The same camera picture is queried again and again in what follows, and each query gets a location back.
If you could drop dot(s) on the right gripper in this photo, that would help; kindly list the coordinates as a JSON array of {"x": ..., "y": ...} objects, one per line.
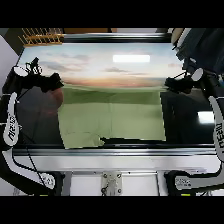
[{"x": 178, "y": 84}]

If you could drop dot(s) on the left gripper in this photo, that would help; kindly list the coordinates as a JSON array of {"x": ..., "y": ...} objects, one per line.
[{"x": 51, "y": 82}]

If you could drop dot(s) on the pale green garment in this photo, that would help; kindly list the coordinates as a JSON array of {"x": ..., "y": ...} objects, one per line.
[{"x": 113, "y": 116}]

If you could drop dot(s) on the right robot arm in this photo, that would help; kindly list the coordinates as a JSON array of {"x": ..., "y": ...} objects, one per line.
[{"x": 216, "y": 133}]

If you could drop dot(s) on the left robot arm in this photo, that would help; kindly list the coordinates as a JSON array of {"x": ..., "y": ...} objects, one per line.
[{"x": 11, "y": 126}]

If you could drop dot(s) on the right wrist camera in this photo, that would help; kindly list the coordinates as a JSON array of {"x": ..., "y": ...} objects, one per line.
[{"x": 189, "y": 65}]

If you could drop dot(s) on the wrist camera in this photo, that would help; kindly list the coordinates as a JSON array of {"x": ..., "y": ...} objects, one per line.
[
  {"x": 35, "y": 66},
  {"x": 189, "y": 65}
]

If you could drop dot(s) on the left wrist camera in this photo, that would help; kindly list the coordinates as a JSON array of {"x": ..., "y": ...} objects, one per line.
[{"x": 35, "y": 66}]

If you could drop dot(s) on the silver frame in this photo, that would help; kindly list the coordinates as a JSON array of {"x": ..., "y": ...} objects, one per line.
[{"x": 133, "y": 160}]

